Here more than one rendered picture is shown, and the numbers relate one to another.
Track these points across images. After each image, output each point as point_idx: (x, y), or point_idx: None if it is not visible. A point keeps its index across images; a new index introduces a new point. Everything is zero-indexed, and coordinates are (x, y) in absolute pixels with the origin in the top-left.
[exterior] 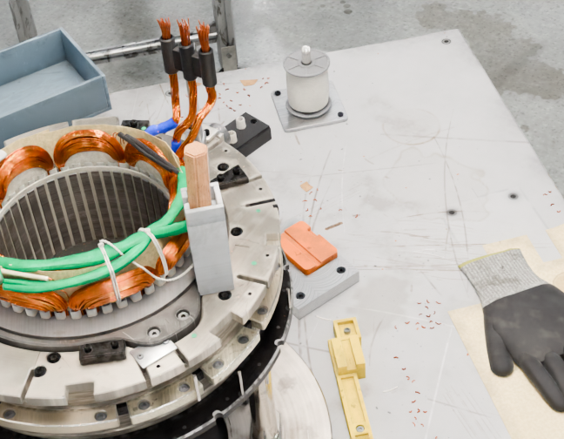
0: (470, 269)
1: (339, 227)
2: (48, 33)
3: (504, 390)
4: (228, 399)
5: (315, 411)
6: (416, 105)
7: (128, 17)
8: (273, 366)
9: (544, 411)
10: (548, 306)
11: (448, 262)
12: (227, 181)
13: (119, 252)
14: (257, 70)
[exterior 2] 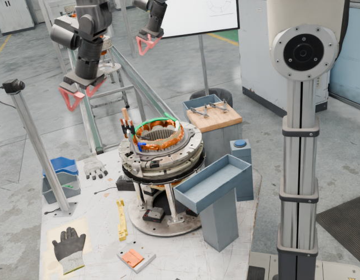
0: (81, 263)
1: (121, 276)
2: (199, 199)
3: (84, 231)
4: None
5: (131, 213)
6: None
7: None
8: (141, 221)
9: (76, 228)
10: (63, 249)
11: (87, 268)
12: (129, 152)
13: (144, 121)
14: None
